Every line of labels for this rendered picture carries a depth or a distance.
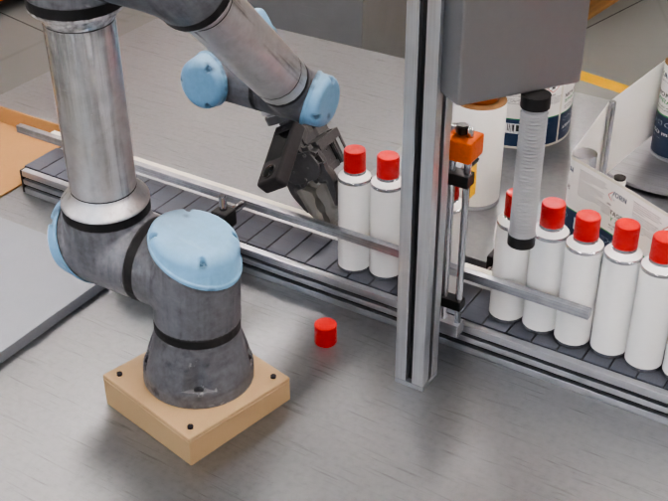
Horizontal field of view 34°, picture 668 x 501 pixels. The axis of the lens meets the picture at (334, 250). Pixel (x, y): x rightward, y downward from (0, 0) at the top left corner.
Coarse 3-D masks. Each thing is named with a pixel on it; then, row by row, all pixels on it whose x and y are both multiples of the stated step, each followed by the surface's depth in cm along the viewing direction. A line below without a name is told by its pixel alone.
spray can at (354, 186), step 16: (352, 144) 164; (352, 160) 162; (352, 176) 163; (368, 176) 164; (352, 192) 164; (368, 192) 165; (352, 208) 165; (368, 208) 166; (352, 224) 167; (368, 224) 168; (352, 256) 170; (368, 256) 171; (352, 272) 171
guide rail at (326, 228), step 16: (16, 128) 198; (32, 128) 196; (160, 176) 183; (176, 176) 181; (208, 192) 178; (224, 192) 177; (256, 208) 174; (272, 208) 172; (304, 224) 170; (320, 224) 168; (352, 240) 166; (368, 240) 165; (464, 272) 157; (480, 272) 157; (496, 288) 156; (512, 288) 154; (528, 288) 154; (544, 304) 153; (560, 304) 151; (576, 304) 151
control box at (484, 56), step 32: (448, 0) 124; (480, 0) 122; (512, 0) 124; (544, 0) 125; (576, 0) 127; (448, 32) 126; (480, 32) 124; (512, 32) 126; (544, 32) 128; (576, 32) 129; (448, 64) 128; (480, 64) 126; (512, 64) 128; (544, 64) 130; (576, 64) 132; (448, 96) 130; (480, 96) 129
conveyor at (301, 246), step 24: (48, 168) 201; (168, 192) 193; (240, 216) 186; (240, 240) 180; (264, 240) 180; (288, 240) 180; (312, 240) 180; (312, 264) 174; (336, 264) 174; (384, 288) 168; (480, 288) 168; (480, 312) 163; (528, 336) 158; (552, 336) 158; (600, 360) 153
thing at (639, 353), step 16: (656, 240) 141; (656, 256) 142; (640, 272) 145; (656, 272) 143; (640, 288) 145; (656, 288) 144; (640, 304) 146; (656, 304) 145; (640, 320) 147; (656, 320) 146; (640, 336) 148; (656, 336) 148; (640, 352) 150; (656, 352) 149; (640, 368) 151; (656, 368) 151
